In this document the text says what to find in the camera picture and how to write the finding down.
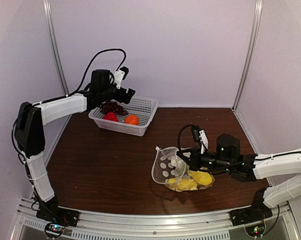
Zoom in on clear zip top bag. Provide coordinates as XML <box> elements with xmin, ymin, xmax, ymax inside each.
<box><xmin>151</xmin><ymin>146</ymin><xmax>215</xmax><ymax>191</ymax></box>

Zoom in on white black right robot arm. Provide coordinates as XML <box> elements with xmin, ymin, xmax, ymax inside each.
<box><xmin>176</xmin><ymin>131</ymin><xmax>301</xmax><ymax>221</ymax></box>

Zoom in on purple fake grapes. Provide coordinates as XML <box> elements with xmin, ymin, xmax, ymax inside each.
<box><xmin>100</xmin><ymin>101</ymin><xmax>128</xmax><ymax>116</ymax></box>

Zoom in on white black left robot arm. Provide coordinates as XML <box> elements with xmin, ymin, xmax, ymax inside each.
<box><xmin>12</xmin><ymin>66</ymin><xmax>135</xmax><ymax>222</ymax></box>

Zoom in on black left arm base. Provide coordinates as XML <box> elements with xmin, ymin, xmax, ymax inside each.
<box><xmin>36</xmin><ymin>203</ymin><xmax>80</xmax><ymax>227</ymax></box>

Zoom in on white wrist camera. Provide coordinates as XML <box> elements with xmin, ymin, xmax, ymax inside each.
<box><xmin>113</xmin><ymin>66</ymin><xmax>129</xmax><ymax>90</ymax></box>
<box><xmin>191</xmin><ymin>125</ymin><xmax>209</xmax><ymax>154</ymax></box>

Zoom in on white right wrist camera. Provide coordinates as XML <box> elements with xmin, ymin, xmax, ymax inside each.
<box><xmin>191</xmin><ymin>125</ymin><xmax>209</xmax><ymax>154</ymax></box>

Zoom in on aluminium corner post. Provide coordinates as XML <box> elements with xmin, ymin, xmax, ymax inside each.
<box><xmin>232</xmin><ymin>0</ymin><xmax>263</xmax><ymax>112</ymax></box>
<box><xmin>42</xmin><ymin>0</ymin><xmax>70</xmax><ymax>97</ymax></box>

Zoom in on right aluminium corner post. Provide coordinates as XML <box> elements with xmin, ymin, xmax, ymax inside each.
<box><xmin>232</xmin><ymin>0</ymin><xmax>263</xmax><ymax>112</ymax></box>

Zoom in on yellow fake banana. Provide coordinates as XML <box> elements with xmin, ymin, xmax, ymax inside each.
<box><xmin>167</xmin><ymin>178</ymin><xmax>198</xmax><ymax>192</ymax></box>

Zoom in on yellow fake lemon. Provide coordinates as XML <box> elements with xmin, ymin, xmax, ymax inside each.
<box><xmin>188</xmin><ymin>170</ymin><xmax>214</xmax><ymax>186</ymax></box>

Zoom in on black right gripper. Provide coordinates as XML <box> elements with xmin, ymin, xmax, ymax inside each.
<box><xmin>177</xmin><ymin>145</ymin><xmax>233</xmax><ymax>173</ymax></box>

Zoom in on aluminium front rail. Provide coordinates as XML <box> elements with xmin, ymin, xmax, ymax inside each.
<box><xmin>8</xmin><ymin>198</ymin><xmax>301</xmax><ymax>240</ymax></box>

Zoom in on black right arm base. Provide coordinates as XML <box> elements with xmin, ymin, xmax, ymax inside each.
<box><xmin>229</xmin><ymin>206</ymin><xmax>273</xmax><ymax>227</ymax></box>

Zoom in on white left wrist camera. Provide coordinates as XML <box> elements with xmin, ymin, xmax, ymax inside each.
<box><xmin>113</xmin><ymin>66</ymin><xmax>129</xmax><ymax>90</ymax></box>

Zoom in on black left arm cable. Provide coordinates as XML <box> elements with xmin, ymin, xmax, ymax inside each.
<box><xmin>11</xmin><ymin>48</ymin><xmax>127</xmax><ymax>156</ymax></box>

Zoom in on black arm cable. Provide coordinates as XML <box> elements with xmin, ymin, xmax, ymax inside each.
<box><xmin>177</xmin><ymin>123</ymin><xmax>256</xmax><ymax>175</ymax></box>
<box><xmin>11</xmin><ymin>48</ymin><xmax>127</xmax><ymax>156</ymax></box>

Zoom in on orange fake food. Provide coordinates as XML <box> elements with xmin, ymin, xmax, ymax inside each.
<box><xmin>124</xmin><ymin>114</ymin><xmax>139</xmax><ymax>126</ymax></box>

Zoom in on white plastic perforated basket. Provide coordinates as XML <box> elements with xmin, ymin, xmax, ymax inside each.
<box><xmin>88</xmin><ymin>96</ymin><xmax>159</xmax><ymax>137</ymax></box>

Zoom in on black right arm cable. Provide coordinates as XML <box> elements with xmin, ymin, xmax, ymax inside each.
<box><xmin>177</xmin><ymin>123</ymin><xmax>256</xmax><ymax>175</ymax></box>

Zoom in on left aluminium corner post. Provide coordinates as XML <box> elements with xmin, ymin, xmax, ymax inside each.
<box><xmin>42</xmin><ymin>0</ymin><xmax>70</xmax><ymax>97</ymax></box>

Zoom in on red fake food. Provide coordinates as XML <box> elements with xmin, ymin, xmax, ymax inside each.
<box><xmin>102</xmin><ymin>112</ymin><xmax>119</xmax><ymax>122</ymax></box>

